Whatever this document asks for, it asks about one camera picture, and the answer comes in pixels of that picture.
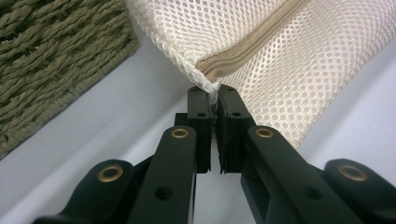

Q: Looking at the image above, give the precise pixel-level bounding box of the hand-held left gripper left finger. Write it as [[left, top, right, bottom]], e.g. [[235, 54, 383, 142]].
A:
[[186, 86, 215, 175]]

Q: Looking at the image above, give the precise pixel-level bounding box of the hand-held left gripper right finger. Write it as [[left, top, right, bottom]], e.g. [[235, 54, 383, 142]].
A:
[[217, 84, 258, 175]]

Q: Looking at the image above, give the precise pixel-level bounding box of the white mesh laundry bag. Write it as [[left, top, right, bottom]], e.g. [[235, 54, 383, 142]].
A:
[[124, 0, 396, 149]]

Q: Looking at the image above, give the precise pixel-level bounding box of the green woven basket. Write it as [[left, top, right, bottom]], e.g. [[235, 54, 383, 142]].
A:
[[0, 0, 139, 161]]

